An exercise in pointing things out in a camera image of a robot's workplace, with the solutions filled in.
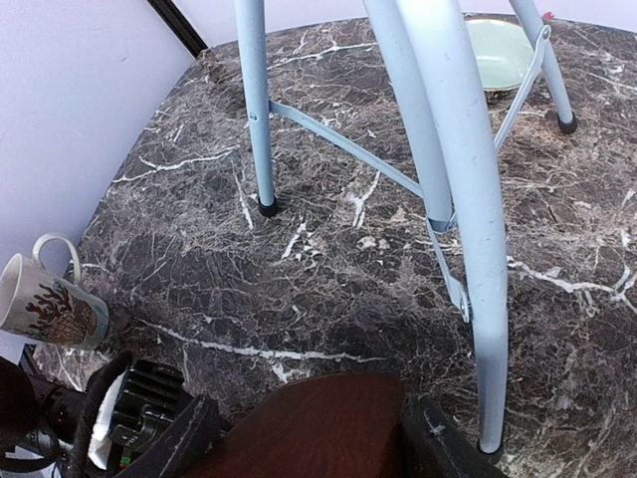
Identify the cream ceramic mug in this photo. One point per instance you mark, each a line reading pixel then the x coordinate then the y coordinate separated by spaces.
pixel 42 306

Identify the white perforated music stand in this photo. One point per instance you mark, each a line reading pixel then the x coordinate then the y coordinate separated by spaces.
pixel 434 74

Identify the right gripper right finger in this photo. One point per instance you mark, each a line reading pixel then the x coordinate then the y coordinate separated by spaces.
pixel 432 445

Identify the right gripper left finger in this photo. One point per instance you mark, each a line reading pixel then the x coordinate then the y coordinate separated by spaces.
pixel 195 430

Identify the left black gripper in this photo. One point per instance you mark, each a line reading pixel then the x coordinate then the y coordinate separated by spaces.
pixel 43 423

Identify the pale green round dish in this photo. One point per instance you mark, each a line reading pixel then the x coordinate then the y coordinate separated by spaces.
pixel 503 53

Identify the brown wooden metronome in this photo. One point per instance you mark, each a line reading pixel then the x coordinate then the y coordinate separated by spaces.
pixel 339 425

